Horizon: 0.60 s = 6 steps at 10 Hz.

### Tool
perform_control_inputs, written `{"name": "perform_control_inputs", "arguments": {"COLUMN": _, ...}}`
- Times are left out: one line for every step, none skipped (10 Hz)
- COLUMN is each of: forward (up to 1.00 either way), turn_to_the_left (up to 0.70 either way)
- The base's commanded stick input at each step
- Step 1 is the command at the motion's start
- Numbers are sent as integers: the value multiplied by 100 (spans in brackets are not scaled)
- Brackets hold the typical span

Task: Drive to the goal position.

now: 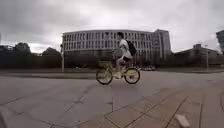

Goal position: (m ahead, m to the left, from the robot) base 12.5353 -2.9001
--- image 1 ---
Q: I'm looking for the person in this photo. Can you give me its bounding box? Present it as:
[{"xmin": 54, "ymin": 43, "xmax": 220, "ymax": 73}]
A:
[{"xmin": 112, "ymin": 31, "xmax": 138, "ymax": 80}]

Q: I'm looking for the yellow bicycle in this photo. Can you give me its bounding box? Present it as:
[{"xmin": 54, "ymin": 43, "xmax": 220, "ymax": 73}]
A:
[{"xmin": 95, "ymin": 60, "xmax": 141, "ymax": 86}]

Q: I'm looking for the grey road strip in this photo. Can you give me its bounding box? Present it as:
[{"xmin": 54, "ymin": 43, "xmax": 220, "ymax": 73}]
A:
[{"xmin": 0, "ymin": 67, "xmax": 224, "ymax": 80}]

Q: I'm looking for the pale pole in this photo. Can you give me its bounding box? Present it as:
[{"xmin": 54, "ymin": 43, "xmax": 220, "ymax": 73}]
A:
[{"xmin": 59, "ymin": 43, "xmax": 66, "ymax": 73}]

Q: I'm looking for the large curved pale building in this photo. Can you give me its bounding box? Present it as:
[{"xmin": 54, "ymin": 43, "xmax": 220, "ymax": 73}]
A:
[{"xmin": 61, "ymin": 28, "xmax": 173, "ymax": 63}]

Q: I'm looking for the low dark building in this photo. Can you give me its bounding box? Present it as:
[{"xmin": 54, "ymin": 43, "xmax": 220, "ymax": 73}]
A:
[{"xmin": 172, "ymin": 43, "xmax": 224, "ymax": 66}]

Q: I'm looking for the grey paved plaza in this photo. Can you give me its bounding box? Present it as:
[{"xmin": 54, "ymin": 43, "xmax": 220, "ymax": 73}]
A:
[{"xmin": 0, "ymin": 71, "xmax": 224, "ymax": 128}]

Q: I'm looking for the lamp post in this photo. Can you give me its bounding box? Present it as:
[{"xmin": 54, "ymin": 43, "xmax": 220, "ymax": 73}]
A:
[{"xmin": 204, "ymin": 44, "xmax": 210, "ymax": 70}]

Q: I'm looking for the row of dark trees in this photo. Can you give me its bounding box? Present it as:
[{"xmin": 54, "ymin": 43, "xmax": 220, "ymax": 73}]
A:
[{"xmin": 0, "ymin": 42, "xmax": 101, "ymax": 70}]

